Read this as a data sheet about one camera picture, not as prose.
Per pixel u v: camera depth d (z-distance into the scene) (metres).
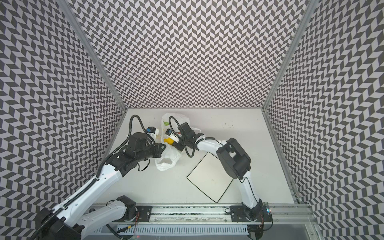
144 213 0.72
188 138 0.74
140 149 0.59
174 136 0.81
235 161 0.52
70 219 0.39
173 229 0.69
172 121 0.75
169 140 0.89
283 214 0.75
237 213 0.73
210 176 1.02
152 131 0.68
